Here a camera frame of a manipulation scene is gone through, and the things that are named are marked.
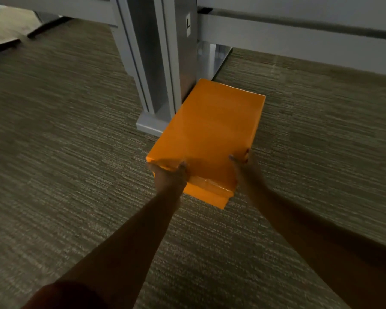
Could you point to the orange box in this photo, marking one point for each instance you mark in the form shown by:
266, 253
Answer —
209, 131

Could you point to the white label sticker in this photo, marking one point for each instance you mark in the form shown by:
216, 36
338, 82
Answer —
188, 25

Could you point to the person's left hand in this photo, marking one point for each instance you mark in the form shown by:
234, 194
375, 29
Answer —
171, 180

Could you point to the person's right forearm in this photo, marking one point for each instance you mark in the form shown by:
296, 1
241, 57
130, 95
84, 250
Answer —
325, 251

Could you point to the person's left forearm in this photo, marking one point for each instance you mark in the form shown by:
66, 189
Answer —
125, 254

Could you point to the black base strip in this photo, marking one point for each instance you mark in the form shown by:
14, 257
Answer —
25, 36

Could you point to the person's right hand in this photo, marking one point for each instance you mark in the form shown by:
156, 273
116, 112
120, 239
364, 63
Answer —
251, 178

